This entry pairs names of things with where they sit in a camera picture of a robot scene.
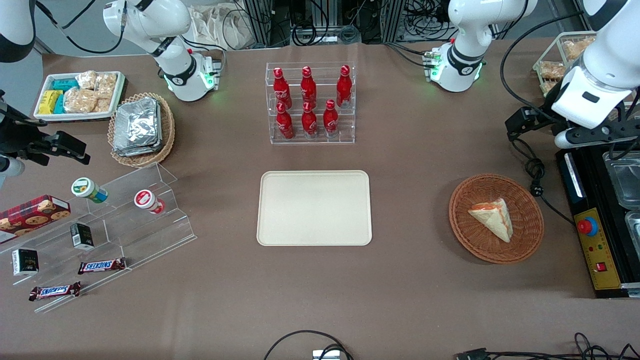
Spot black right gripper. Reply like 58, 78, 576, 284
0, 90, 92, 166

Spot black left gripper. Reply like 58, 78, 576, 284
505, 90, 640, 146

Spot triangle sandwich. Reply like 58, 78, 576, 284
467, 198, 514, 244

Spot white rectangular snack tray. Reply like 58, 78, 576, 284
33, 71, 126, 123

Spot oval tan wicker basket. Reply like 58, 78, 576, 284
107, 92, 176, 168

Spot round brown wicker basket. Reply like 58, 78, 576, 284
448, 173, 545, 264

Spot beige plastic tray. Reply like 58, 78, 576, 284
256, 170, 373, 247

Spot yellow snack packet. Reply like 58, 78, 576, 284
38, 90, 64, 115

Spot green lid yogurt cup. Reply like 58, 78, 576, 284
71, 177, 109, 204

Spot clear container of pastries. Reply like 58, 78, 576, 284
532, 31, 599, 97

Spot stack of foil containers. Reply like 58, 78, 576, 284
112, 97, 164, 157

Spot red tartan cookie box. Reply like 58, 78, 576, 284
0, 195, 71, 245

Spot small black carton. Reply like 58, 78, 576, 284
70, 222, 95, 251
12, 248, 40, 277

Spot red lid yogurt cup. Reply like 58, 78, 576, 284
134, 189, 166, 215

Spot clear acrylic stepped stand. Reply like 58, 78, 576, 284
0, 162, 197, 314

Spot steel food pan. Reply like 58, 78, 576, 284
602, 150, 640, 211
624, 210, 640, 247

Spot red emergency stop knob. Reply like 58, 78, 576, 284
577, 216, 599, 238

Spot Snickers chocolate bar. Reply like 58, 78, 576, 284
28, 281, 82, 302
78, 257, 127, 275

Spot black machine yellow panel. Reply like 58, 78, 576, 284
556, 144, 640, 299

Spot red cola bottle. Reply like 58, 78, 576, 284
301, 101, 319, 139
336, 65, 353, 109
300, 66, 318, 109
323, 99, 340, 137
272, 67, 293, 109
275, 102, 295, 140

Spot cream tote bag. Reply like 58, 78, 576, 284
189, 4, 252, 51

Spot clear acrylic bottle rack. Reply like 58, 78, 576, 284
265, 62, 357, 146

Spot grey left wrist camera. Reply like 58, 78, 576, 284
554, 126, 640, 151

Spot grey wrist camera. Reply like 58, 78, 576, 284
0, 155, 26, 189
554, 126, 640, 151

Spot black power cable with plug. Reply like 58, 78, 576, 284
510, 137, 576, 226

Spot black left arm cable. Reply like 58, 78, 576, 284
500, 10, 598, 126

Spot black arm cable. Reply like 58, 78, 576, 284
500, 10, 598, 126
34, 0, 127, 55

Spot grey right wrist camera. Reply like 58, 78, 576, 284
0, 155, 26, 189

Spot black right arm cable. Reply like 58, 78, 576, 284
34, 0, 127, 55

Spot black base cables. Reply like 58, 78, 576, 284
384, 41, 436, 69

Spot aluminium profile frame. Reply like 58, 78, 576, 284
382, 0, 407, 44
242, 0, 296, 49

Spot black cable bundle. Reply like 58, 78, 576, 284
292, 0, 386, 46

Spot thin black tangled cable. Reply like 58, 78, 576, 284
485, 332, 640, 360

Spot black looped cable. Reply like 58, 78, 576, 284
263, 329, 354, 360

